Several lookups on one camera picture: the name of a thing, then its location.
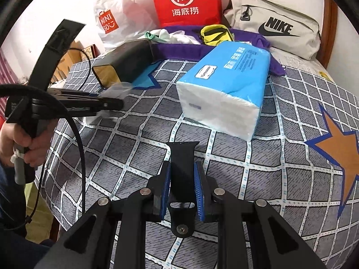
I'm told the white foam sponge block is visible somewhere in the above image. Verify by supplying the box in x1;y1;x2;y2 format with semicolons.
84;81;132;124

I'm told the white cloth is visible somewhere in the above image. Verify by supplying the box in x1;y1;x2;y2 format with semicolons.
157;28;202;45

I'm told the purple towel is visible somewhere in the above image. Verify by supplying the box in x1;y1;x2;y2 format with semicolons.
151;25;287;76

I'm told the wide black strap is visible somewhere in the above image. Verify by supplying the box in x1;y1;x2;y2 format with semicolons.
26;19;86;90

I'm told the white plastic shopping bag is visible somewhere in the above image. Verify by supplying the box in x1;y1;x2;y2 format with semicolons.
90;0;164;49

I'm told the blue tissue pack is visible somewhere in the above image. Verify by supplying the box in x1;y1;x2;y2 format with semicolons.
176;41;272;141

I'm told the person's left hand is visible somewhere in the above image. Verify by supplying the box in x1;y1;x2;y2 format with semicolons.
0;118;52;174

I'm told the grey checked bed sheet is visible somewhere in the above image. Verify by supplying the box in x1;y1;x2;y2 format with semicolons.
39;59;359;269

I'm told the yellow black pouch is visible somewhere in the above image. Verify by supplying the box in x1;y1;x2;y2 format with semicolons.
201;25;234;46

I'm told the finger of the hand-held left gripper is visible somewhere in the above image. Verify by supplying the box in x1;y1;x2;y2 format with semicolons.
46;88;101;100
56;98;124;116

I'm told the person's jeans leg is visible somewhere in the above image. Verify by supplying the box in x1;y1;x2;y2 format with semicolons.
0;163;57;269

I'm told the wooden headboard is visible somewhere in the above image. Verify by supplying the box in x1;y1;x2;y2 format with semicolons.
318;0;337;70

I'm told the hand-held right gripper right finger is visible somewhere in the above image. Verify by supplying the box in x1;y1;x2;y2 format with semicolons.
193;161;327;269

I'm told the black cable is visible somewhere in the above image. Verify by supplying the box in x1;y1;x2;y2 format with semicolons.
26;48;94;225

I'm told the dark green tin box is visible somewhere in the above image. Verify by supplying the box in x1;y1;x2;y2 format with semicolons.
92;40;154;88

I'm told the beige zip bag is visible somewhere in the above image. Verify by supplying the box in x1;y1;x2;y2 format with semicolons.
223;0;322;61

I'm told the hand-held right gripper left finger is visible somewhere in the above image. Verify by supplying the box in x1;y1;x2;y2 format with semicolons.
36;161;172;269

